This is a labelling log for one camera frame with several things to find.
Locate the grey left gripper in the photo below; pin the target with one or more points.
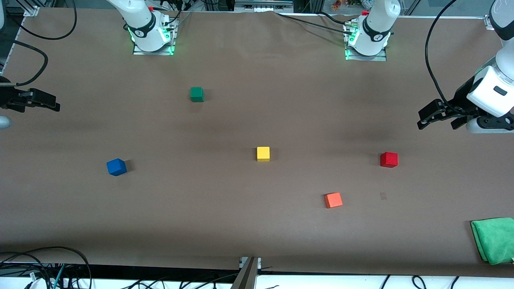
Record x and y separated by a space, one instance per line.
461 97

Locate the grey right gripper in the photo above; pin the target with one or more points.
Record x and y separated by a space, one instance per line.
8 97

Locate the red cube block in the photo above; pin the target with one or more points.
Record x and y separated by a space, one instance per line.
388 159

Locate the blue cube block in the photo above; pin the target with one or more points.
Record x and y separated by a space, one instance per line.
116 167

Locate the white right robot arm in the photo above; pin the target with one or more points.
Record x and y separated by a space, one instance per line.
144 24

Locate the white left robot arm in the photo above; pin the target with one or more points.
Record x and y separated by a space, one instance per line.
377 24

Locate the green folded cloth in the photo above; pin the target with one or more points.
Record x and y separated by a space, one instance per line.
496 241

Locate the orange cube block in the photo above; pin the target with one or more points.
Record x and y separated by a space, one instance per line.
333 200

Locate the green cube block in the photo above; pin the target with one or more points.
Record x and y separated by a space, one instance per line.
196 94

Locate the yellow cube block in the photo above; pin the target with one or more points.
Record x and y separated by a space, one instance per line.
263 154

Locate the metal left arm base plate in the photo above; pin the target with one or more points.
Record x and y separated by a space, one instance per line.
381 58

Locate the aluminium corner bracket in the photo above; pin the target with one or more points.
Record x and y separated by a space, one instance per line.
488 22
32 11

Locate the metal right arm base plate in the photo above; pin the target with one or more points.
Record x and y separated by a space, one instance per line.
138 52

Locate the aluminium rail with sockets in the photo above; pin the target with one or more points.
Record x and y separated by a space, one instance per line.
263 5

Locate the aluminium frame strut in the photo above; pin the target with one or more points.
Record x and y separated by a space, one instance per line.
247 275

